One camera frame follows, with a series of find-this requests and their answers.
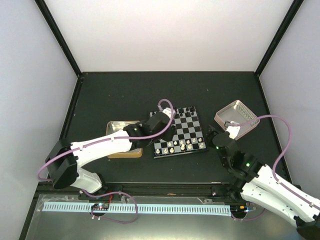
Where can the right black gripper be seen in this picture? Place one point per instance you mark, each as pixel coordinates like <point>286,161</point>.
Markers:
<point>211,134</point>

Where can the small green circuit board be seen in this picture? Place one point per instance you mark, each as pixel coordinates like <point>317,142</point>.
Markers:
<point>100,207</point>

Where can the black aluminium frame post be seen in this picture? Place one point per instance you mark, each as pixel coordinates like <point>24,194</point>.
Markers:
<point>283,27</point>
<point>46,13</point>

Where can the black aluminium frame right post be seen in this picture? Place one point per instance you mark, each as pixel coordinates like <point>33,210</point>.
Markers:
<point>283,27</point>

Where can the pink metal tin tray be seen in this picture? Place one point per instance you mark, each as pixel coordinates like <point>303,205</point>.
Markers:
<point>239,113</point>

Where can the black aluminium frame left post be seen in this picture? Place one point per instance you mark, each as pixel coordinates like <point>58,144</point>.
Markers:
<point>46,13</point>

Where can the light blue cable duct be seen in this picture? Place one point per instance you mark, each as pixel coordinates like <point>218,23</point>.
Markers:
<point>141,208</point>

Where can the black and silver chessboard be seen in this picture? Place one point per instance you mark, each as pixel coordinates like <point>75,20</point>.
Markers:
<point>188,132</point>

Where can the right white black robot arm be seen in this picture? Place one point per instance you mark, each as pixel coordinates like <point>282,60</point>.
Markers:
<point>256,183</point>

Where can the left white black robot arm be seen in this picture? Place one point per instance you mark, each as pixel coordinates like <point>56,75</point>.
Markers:
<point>66,161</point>

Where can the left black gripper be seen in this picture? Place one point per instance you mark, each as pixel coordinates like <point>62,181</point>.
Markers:
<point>169,136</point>

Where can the gold metal tin tray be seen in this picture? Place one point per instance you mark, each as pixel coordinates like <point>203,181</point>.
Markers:
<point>114,126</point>

